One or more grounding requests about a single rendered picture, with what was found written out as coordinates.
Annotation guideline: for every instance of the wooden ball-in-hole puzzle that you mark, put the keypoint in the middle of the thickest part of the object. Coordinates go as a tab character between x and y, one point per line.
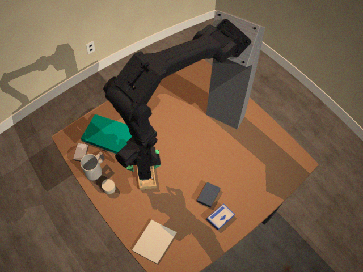
150	183

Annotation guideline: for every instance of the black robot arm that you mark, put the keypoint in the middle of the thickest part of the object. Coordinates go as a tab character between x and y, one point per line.
145	72

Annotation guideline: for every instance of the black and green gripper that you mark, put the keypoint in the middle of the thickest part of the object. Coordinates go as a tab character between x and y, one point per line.
156	159

